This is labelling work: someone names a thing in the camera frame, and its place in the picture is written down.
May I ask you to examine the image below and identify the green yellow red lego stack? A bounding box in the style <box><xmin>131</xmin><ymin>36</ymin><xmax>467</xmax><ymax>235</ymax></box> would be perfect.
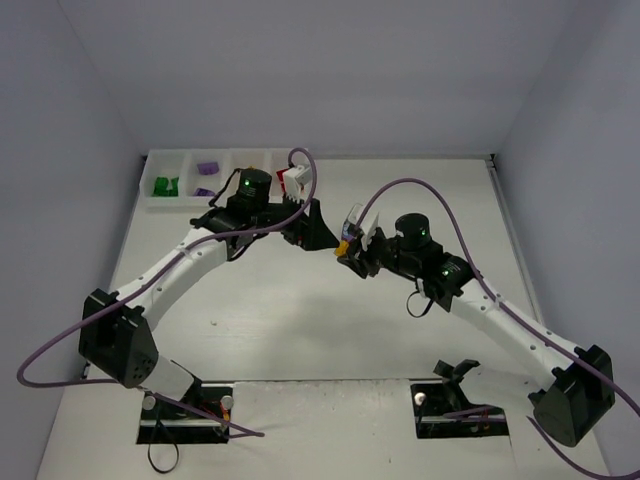
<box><xmin>334</xmin><ymin>241</ymin><xmax>349</xmax><ymax>258</ymax></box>

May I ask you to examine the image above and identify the red yellow lego brick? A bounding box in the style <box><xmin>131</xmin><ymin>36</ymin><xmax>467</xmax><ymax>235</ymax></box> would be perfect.
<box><xmin>276</xmin><ymin>168</ymin><xmax>287</xmax><ymax>185</ymax></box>

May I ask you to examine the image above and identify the green lego brick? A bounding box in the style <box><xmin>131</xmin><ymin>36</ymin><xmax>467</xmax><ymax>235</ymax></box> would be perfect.
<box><xmin>152</xmin><ymin>177</ymin><xmax>171</xmax><ymax>197</ymax></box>

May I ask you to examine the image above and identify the purple flower lego piece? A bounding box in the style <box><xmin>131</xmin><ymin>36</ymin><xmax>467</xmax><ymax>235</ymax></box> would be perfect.
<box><xmin>341</xmin><ymin>223</ymin><xmax>358</xmax><ymax>243</ymax></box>

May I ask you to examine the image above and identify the green lego piece from stack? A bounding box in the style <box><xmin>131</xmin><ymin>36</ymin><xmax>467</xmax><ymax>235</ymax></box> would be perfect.
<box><xmin>166</xmin><ymin>177</ymin><xmax>179</xmax><ymax>197</ymax></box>

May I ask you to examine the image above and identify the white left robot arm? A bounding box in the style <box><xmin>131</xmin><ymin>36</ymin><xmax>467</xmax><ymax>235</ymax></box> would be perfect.
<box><xmin>78</xmin><ymin>165</ymin><xmax>338</xmax><ymax>406</ymax></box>

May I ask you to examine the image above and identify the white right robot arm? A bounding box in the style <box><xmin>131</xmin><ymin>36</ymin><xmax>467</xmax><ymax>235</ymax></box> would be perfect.
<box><xmin>336</xmin><ymin>205</ymin><xmax>615</xmax><ymax>447</ymax></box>

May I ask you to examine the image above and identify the clear plastic compartment tray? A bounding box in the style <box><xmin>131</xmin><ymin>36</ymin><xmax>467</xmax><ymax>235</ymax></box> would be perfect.
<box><xmin>139</xmin><ymin>148</ymin><xmax>290</xmax><ymax>211</ymax></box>

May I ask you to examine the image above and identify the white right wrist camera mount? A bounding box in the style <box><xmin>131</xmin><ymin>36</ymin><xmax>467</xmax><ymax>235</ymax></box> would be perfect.
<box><xmin>343</xmin><ymin>203</ymin><xmax>379</xmax><ymax>251</ymax></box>

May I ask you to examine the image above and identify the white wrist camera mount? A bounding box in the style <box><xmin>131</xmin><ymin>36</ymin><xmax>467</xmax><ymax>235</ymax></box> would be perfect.
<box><xmin>343</xmin><ymin>203</ymin><xmax>379</xmax><ymax>251</ymax></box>
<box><xmin>282</xmin><ymin>165</ymin><xmax>313</xmax><ymax>202</ymax></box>

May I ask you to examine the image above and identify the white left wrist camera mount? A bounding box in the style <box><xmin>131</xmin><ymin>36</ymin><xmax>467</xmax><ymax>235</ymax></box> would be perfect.
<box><xmin>282</xmin><ymin>165</ymin><xmax>313</xmax><ymax>202</ymax></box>

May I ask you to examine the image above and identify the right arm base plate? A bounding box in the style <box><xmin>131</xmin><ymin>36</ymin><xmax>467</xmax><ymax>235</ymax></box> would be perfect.
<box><xmin>410</xmin><ymin>381</ymin><xmax>509</xmax><ymax>440</ymax></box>

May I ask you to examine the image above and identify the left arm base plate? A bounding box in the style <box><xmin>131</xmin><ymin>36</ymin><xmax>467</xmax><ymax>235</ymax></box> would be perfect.
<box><xmin>137</xmin><ymin>382</ymin><xmax>235</xmax><ymax>446</ymax></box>

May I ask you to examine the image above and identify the black thin loop cable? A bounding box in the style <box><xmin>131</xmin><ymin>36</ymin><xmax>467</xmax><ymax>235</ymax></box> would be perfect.
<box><xmin>147</xmin><ymin>419</ymin><xmax>180</xmax><ymax>474</ymax></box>

